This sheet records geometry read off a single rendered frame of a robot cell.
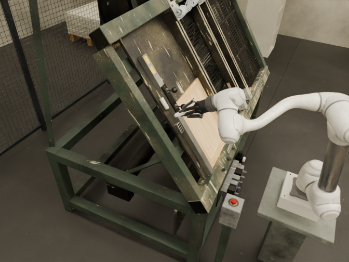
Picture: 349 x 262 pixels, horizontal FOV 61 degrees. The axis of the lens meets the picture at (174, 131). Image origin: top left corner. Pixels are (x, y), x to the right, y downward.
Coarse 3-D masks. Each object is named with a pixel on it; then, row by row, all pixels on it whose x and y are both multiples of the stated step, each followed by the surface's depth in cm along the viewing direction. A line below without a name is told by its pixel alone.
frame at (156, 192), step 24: (96, 120) 279; (72, 144) 256; (120, 144) 340; (144, 144) 261; (240, 144) 347; (96, 168) 226; (192, 168) 236; (72, 192) 277; (120, 192) 229; (144, 192) 214; (168, 192) 211; (96, 216) 270; (120, 216) 265; (192, 216) 206; (168, 240) 248; (192, 240) 224
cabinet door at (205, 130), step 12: (192, 84) 218; (192, 96) 216; (204, 96) 228; (180, 108) 200; (192, 120) 209; (204, 120) 222; (216, 120) 235; (192, 132) 206; (204, 132) 218; (216, 132) 232; (204, 144) 215; (216, 144) 228; (216, 156) 224
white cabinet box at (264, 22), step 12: (252, 0) 530; (264, 0) 521; (276, 0) 512; (252, 12) 542; (264, 12) 532; (276, 12) 523; (252, 24) 553; (264, 24) 544; (276, 24) 589; (264, 36) 556; (276, 36) 602; (264, 48) 568
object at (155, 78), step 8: (144, 64) 180; (152, 64) 183; (152, 72) 181; (152, 80) 184; (160, 80) 186; (160, 88) 185; (160, 96) 189; (168, 104) 190; (176, 120) 195; (184, 120) 198; (184, 128) 196; (184, 136) 200; (192, 136) 201; (192, 144) 201; (200, 152) 205; (200, 160) 207; (208, 168) 208
